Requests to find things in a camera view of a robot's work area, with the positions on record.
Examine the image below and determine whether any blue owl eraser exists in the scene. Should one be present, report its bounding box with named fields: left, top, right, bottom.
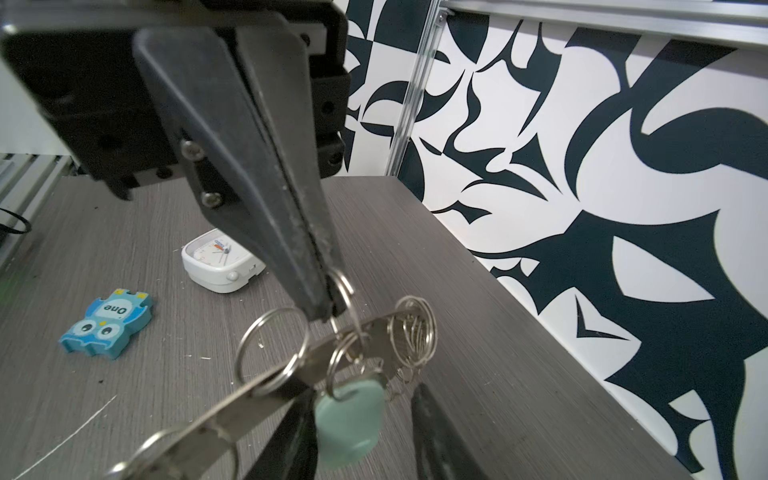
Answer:
left=59, top=288, right=153, bottom=360

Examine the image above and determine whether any white square clock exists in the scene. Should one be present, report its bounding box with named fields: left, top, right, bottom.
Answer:
left=181, top=229, right=266, bottom=294

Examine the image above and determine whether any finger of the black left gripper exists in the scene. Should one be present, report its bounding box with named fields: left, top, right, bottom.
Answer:
left=236, top=13, right=347, bottom=315

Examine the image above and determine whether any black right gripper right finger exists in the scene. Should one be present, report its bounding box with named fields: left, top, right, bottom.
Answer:
left=411, top=384, right=488, bottom=480

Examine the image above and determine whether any silver keyring with keys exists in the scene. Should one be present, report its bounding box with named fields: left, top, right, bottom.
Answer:
left=105, top=272, right=438, bottom=479

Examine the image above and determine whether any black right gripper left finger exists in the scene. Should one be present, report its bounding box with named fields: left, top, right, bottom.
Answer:
left=244, top=390, right=318, bottom=480

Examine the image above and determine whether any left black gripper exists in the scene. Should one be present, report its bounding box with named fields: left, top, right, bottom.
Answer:
left=1, top=1, right=351, bottom=301

